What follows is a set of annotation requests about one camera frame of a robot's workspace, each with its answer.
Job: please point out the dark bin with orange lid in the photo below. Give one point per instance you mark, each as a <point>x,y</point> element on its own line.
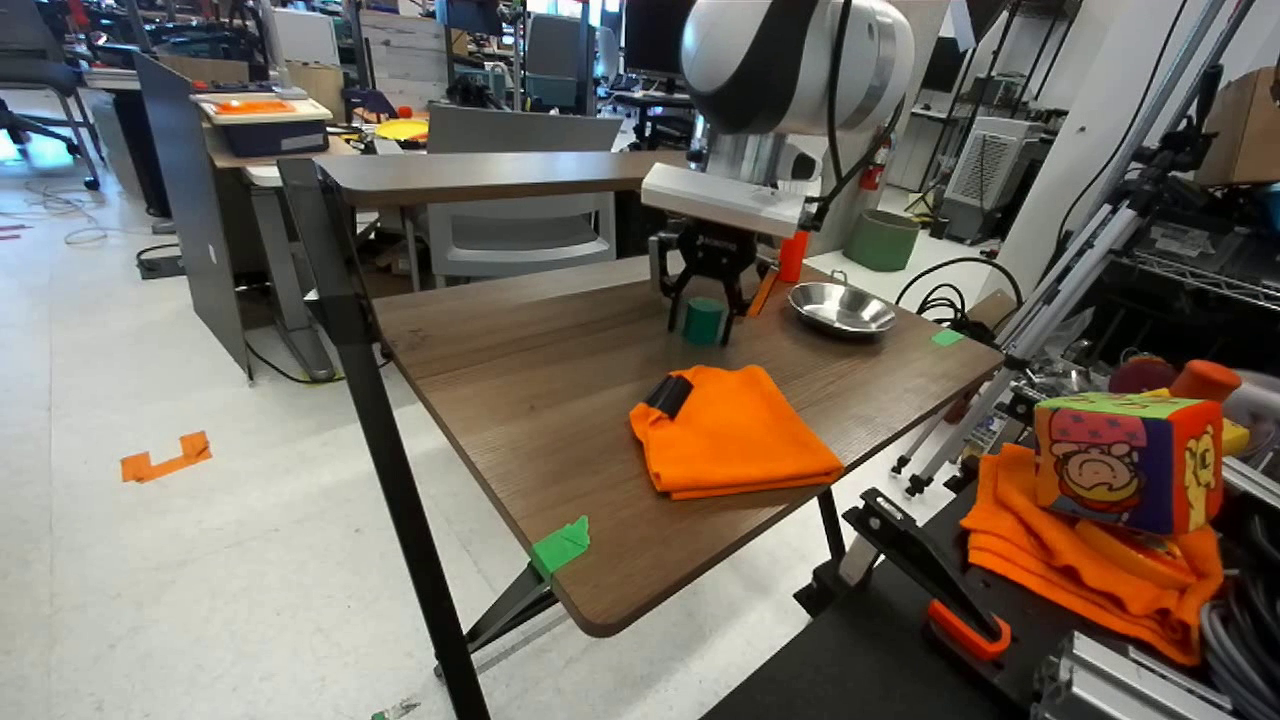
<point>260,120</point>

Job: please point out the black orange bar clamp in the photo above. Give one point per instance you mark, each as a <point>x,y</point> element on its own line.
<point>933,581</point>

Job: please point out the large green tape strip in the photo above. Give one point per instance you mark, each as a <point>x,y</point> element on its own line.
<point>946,339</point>

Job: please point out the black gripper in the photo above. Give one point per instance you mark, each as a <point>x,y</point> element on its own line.
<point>704,253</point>

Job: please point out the silver metal pan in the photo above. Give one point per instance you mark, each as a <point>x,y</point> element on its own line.
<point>841,311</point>

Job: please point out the brown wooden table with shelf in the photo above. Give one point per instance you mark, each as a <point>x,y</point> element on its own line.
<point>532,385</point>

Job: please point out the grey office chair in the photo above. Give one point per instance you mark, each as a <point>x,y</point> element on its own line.
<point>520,202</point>

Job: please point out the small black block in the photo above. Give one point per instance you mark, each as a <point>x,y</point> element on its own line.
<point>669,393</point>

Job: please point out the folded orange cloth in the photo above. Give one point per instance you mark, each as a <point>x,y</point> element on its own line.
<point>735,439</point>

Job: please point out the grey desk partition panel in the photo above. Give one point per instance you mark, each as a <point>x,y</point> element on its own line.
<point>186,213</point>

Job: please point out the small green tape strip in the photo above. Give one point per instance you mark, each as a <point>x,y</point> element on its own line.
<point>561,544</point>

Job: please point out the orange floor tape mark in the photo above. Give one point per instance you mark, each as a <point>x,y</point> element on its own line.
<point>167,459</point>

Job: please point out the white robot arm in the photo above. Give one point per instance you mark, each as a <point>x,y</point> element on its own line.
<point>785,67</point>

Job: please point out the crumpled orange cloth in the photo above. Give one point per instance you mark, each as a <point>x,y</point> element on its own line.
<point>1067,554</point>

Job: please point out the colourful soft toy cube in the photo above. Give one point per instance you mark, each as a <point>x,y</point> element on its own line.
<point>1124,455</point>

